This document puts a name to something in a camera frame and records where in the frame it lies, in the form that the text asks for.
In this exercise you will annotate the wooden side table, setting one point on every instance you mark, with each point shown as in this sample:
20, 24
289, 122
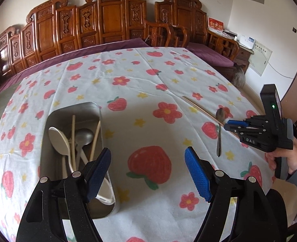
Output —
244, 55

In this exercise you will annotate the white plastic spoon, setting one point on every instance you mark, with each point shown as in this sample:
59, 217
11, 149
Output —
70, 161
57, 138

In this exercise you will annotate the person's right hand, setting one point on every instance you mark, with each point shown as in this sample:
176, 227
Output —
294, 160

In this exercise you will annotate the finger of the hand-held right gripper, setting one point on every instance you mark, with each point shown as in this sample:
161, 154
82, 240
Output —
233, 130
235, 123

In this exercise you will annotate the white box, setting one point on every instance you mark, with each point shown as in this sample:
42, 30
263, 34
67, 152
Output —
248, 41

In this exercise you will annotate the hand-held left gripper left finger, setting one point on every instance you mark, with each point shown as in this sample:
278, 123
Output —
99, 171

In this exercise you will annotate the white wall chart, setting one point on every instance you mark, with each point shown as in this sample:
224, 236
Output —
260, 58

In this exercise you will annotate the metal tray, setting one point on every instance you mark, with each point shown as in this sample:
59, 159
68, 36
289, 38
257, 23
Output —
88, 114

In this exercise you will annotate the strawberry print tablecloth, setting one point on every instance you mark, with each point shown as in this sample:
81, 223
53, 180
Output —
148, 136

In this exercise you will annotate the metal spoon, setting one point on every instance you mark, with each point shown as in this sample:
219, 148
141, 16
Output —
84, 136
221, 114

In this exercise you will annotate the short carved wooden sofa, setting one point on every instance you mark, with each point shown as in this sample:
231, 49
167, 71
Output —
188, 15

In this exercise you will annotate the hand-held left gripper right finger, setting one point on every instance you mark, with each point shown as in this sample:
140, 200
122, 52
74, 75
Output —
197, 174

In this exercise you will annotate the red desk calendar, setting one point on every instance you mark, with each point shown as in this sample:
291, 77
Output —
215, 25

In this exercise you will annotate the wooden chopstick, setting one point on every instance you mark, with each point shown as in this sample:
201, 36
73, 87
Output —
95, 138
199, 106
73, 131

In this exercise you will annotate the long carved wooden sofa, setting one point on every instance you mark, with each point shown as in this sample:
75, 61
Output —
70, 30

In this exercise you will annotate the grey furry thing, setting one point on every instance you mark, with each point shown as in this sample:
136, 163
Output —
239, 75

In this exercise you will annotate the wooden armchair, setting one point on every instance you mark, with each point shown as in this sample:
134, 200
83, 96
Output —
180, 35
158, 34

